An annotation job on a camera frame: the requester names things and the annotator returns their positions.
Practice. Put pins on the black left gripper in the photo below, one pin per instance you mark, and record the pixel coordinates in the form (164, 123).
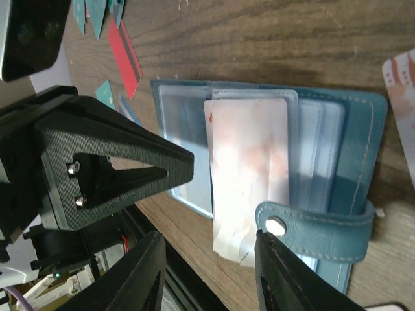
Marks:
(95, 162)

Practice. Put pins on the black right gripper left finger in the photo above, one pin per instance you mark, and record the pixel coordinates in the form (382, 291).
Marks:
(135, 282)

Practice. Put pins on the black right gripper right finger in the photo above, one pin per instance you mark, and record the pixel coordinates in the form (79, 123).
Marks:
(285, 282)

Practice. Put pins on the light blue card holder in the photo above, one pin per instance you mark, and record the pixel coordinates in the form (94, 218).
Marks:
(334, 138)

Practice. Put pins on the white flower VIP card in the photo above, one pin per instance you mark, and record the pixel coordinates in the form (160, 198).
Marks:
(248, 145)

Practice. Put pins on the white card black stripe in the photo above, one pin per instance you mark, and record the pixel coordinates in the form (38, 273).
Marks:
(398, 74)

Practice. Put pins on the blue card left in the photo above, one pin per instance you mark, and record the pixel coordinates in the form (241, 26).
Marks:
(125, 110)

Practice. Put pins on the red card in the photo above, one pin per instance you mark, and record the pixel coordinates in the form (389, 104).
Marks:
(125, 57)

